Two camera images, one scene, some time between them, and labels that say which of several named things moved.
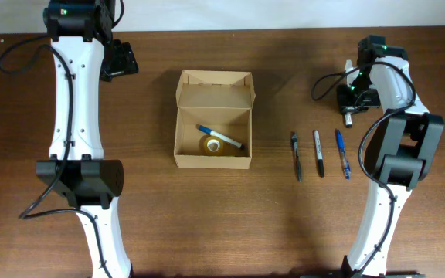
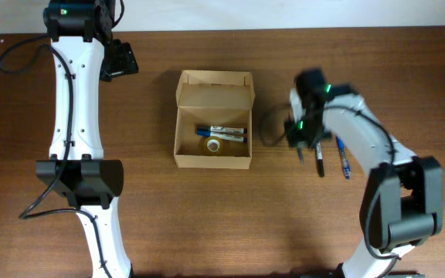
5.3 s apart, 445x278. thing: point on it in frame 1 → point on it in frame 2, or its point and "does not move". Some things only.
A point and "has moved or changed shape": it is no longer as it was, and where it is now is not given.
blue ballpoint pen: (343, 153) does not move
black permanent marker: (319, 154) does not move
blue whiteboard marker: (219, 136) has moved or changed shape
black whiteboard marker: (348, 120) has moved or changed shape
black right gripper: (344, 103) → (295, 139)
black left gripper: (126, 61) does not move
